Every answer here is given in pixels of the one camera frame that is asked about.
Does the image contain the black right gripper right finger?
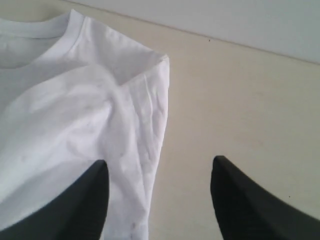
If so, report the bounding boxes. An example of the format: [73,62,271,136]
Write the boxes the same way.
[211,155,320,240]

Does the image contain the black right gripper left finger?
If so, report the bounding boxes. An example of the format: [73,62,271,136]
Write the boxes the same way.
[0,160,109,240]

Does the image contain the white t-shirt red print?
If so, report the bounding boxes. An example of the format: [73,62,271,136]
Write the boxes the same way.
[0,10,170,240]

